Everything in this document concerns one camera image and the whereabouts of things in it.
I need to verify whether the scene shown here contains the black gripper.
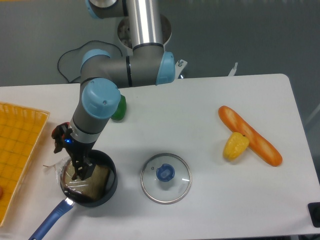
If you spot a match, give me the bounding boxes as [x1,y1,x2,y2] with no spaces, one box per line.
[53,124,98,181]

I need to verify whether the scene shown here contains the toast slice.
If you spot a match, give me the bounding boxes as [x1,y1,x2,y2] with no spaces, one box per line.
[44,157,111,203]

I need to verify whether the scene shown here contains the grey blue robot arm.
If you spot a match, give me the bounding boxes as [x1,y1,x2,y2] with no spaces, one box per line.
[51,0,175,180]

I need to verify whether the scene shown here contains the red bell pepper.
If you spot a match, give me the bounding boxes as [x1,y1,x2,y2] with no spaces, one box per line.
[51,122,70,139]

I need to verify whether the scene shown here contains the yellow woven basket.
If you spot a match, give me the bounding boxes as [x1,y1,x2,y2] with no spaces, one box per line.
[0,102,50,226]

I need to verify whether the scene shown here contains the green bell pepper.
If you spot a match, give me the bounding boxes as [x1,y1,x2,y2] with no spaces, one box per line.
[111,95,127,121]

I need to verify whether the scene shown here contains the glass lid blue knob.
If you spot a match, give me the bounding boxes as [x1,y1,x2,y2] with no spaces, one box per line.
[140,153,192,205]

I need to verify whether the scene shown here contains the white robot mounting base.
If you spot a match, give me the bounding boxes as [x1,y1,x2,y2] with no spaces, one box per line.
[175,59,188,79]

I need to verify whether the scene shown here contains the yellow bell pepper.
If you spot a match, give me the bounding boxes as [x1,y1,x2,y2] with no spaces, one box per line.
[222,132,250,161]

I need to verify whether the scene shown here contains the orange baguette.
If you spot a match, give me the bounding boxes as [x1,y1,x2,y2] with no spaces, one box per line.
[218,105,283,167]

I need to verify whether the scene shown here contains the black device at table corner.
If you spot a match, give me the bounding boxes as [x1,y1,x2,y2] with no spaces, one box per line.
[307,202,320,228]

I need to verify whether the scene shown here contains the black pot blue handle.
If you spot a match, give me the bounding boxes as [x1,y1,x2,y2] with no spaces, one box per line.
[30,150,118,240]

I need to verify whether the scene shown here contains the black cable on floor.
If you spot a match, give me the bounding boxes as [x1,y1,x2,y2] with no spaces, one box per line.
[57,40,124,84]

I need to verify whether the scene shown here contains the white table bracket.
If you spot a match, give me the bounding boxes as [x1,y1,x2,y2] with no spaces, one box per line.
[228,62,238,77]

